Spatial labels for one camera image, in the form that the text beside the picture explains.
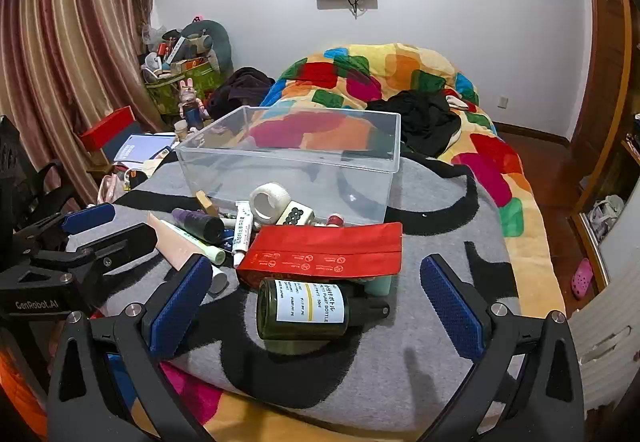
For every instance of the small blue packet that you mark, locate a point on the small blue packet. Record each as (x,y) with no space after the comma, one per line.
(227,239)

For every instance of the striped brown curtain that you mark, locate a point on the striped brown curtain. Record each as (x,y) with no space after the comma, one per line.
(60,47)

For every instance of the grey white sneakers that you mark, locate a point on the grey white sneakers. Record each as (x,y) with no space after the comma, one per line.
(605,217)

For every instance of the pink slipper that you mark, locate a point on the pink slipper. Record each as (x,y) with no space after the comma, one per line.
(582,279)

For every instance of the white cup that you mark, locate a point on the white cup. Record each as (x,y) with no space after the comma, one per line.
(181,127)

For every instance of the white ointment tube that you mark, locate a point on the white ointment tube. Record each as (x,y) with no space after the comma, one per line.
(242,232)

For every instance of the colourful patchwork quilt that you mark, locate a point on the colourful patchwork quilt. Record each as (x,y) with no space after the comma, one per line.
(350,72)

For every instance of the wall outlet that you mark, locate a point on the wall outlet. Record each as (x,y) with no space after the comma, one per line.
(503,102)

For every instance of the long pink cosmetic tube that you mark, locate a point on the long pink cosmetic tube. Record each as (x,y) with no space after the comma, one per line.
(172,242)

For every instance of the heap of household clutter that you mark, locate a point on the heap of household clutter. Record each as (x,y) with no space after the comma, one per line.
(170,47)

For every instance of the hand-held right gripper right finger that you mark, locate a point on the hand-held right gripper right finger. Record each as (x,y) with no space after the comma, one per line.
(452,307)

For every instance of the grey black blanket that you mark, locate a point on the grey black blanket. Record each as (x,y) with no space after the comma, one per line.
(400,372)

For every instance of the white sliding wardrobe door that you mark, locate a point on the white sliding wardrobe door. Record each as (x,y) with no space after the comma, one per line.
(620,247)

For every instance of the blue booklet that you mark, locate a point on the blue booklet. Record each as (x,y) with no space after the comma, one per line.
(140,148)

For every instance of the mint green tube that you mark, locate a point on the mint green tube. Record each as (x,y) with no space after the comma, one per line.
(380,284)

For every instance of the red packet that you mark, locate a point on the red packet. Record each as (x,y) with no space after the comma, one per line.
(325,254)

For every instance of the black garment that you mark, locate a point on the black garment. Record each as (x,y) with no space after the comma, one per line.
(425,122)

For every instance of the purple black cosmetic tube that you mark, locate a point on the purple black cosmetic tube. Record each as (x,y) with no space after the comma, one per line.
(200,223)

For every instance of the wooden shelf unit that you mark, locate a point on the wooden shelf unit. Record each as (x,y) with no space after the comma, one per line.
(595,182)

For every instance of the wooden door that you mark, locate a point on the wooden door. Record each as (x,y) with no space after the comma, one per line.
(602,47)

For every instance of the dark purple garment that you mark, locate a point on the dark purple garment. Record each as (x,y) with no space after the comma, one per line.
(245,87)

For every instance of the grey neck pillow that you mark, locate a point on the grey neck pillow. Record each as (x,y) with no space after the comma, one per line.
(220,42)

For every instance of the dark green glass bottle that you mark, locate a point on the dark green glass bottle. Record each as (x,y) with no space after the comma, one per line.
(270,317)

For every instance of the red box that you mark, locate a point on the red box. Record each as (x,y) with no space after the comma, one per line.
(107,127)

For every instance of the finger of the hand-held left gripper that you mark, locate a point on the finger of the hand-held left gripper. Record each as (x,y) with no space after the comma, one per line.
(120,244)
(87,218)

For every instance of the pink pouch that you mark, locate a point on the pink pouch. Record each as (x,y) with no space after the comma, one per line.
(112,187)

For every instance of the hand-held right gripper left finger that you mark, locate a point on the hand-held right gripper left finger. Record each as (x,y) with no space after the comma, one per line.
(180,307)

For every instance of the pale green slim tube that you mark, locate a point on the pale green slim tube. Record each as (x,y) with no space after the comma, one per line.
(200,244)

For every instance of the clear plastic box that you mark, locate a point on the clear plastic box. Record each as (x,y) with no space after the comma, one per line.
(310,187)

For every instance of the pink rabbit toy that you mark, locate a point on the pink rabbit toy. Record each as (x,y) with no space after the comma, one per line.
(189,102)

